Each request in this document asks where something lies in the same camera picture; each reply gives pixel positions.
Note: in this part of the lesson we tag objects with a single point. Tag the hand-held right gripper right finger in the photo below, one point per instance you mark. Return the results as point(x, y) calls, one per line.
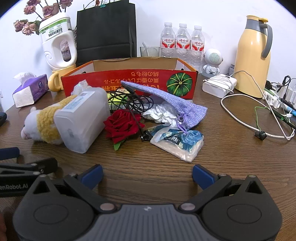
point(203, 176)

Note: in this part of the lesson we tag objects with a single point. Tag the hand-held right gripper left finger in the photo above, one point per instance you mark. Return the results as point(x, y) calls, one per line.
point(92, 175)

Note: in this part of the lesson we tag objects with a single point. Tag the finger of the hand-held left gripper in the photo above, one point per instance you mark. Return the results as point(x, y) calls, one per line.
point(9, 153)
point(34, 167)

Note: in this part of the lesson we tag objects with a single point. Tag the blue wet wipes packet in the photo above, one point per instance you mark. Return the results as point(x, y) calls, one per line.
point(180, 148)

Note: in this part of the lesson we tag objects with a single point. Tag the yellow white plush toy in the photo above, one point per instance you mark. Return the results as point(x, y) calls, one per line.
point(46, 122)

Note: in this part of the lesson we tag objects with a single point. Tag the translucent plastic container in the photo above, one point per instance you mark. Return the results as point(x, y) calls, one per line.
point(81, 125)

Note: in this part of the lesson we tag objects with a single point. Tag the red fabric rose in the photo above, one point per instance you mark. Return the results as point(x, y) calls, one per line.
point(121, 125)

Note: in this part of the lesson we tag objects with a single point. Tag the white tissue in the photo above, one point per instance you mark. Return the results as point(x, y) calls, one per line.
point(161, 113)

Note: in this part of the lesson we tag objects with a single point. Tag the purple knitted pouch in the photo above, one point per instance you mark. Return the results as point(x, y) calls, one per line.
point(166, 99)

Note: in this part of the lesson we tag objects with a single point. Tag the green bottle white cap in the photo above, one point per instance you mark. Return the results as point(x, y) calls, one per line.
point(123, 92)

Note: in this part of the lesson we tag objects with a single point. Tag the clear crinkled plastic bag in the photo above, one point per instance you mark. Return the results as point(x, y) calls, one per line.
point(81, 87)

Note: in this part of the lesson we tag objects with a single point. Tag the red cardboard box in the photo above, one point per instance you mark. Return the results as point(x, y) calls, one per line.
point(150, 78)

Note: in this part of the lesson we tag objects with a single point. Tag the dark blue object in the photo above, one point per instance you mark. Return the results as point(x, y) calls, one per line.
point(1, 118)

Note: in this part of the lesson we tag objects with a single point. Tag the purple tissue pack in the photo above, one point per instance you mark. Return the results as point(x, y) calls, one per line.
point(34, 87)

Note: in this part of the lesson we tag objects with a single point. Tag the yellow mug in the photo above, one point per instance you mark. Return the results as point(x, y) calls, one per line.
point(54, 81)

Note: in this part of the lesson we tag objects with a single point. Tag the white power adapter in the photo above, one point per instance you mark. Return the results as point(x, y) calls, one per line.
point(212, 89)

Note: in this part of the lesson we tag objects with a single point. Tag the white power strip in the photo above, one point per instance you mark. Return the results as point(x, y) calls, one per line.
point(272, 98)

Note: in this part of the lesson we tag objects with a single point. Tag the small grey box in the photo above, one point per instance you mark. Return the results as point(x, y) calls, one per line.
point(231, 69)

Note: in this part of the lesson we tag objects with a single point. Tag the white robot-shaped speaker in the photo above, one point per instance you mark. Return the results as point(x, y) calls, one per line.
point(212, 58)

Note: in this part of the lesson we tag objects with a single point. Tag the yellow thermos jug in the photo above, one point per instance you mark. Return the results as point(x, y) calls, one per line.
point(252, 58)

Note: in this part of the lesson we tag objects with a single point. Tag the white detergent jug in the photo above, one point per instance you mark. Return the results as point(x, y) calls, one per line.
point(53, 31)

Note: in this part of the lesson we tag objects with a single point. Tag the clear water bottle red label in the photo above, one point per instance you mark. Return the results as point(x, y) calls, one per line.
point(197, 44)
point(168, 41)
point(183, 41)

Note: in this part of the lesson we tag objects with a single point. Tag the clear glass cup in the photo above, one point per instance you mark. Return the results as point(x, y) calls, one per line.
point(151, 52)

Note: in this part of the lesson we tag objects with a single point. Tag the white plastic spoon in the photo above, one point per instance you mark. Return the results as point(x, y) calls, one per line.
point(145, 47)

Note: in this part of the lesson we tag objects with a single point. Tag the black chair back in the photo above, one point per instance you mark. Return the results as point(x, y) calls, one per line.
point(106, 30)

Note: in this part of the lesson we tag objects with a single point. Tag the dried pink flowers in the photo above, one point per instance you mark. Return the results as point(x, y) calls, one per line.
point(48, 10)

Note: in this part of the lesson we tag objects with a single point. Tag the green binder clip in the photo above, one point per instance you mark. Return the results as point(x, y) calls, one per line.
point(101, 3)

